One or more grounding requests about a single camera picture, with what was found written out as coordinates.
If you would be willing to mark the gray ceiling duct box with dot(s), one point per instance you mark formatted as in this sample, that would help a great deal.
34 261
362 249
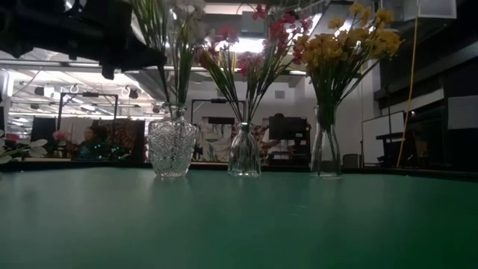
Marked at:
429 9

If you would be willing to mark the pale floral hanging cloth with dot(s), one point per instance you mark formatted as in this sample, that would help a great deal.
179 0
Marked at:
214 142

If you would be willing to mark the yellow artificial flower stem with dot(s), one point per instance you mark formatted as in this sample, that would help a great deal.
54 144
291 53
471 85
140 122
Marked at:
336 46
310 52
388 41

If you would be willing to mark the tall smooth glass vase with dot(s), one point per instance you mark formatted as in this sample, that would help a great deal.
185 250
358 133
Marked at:
325 157

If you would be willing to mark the red artificial flower stem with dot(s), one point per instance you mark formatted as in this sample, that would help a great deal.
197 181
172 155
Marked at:
228 31
246 61
278 28

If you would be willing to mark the black background rig frame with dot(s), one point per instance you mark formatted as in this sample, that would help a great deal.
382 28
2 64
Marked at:
218 100
89 94

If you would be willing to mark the long ceiling light strip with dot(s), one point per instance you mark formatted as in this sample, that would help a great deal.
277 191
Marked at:
48 64

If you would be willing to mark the small gray bin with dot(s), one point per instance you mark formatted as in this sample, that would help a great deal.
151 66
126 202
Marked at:
351 160

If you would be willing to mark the small ribbed glass vase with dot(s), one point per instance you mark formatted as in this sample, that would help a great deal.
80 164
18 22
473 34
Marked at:
244 157

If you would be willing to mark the dark patterned hanging cloth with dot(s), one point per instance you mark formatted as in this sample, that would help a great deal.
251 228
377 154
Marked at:
127 134

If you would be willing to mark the pink background flowers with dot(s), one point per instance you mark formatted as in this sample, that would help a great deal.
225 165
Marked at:
59 135

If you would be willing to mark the wide cut-crystal glass vase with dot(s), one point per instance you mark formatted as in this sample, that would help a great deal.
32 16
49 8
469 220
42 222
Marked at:
172 145

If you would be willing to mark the black cabinet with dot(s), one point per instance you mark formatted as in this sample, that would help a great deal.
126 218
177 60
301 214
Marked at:
289 129

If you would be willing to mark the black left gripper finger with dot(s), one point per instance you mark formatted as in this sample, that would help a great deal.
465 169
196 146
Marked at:
138 58

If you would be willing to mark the gray ceiling ventilation box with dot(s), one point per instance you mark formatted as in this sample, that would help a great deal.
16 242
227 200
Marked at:
252 24

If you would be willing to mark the square wall vent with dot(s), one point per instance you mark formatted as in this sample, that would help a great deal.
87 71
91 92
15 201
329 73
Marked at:
279 94

